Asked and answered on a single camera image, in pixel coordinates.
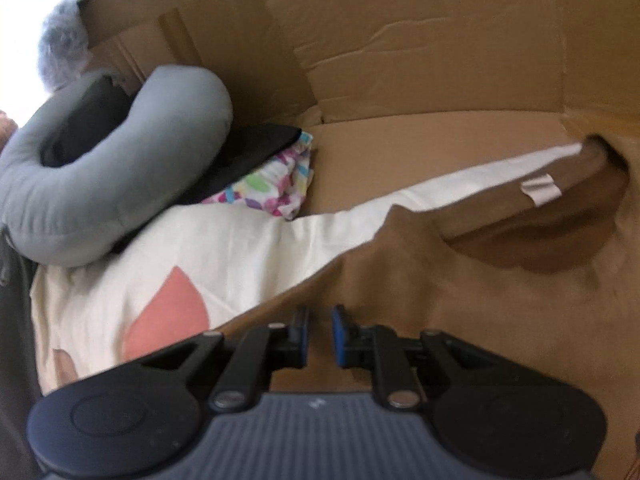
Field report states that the brown printed t-shirt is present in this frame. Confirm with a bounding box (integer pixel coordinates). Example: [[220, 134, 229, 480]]
[[224, 134, 639, 479]]

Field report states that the cream bear print blanket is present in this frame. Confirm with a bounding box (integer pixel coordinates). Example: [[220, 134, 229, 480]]
[[30, 144, 580, 393]]

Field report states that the colourful dotted cloth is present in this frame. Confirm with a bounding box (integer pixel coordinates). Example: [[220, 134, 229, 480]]
[[200, 131, 314, 221]]

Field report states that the black flat pad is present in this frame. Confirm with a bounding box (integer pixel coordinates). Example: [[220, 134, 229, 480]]
[[111, 124, 302, 255]]

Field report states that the grey neck pillow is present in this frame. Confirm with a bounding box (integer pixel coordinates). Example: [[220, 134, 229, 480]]
[[1, 65, 233, 266]]

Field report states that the brown cardboard sheet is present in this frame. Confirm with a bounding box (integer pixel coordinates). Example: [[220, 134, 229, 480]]
[[81, 0, 639, 214]]

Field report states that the white pillow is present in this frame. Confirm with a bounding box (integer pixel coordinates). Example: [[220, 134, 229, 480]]
[[38, 0, 89, 93]]

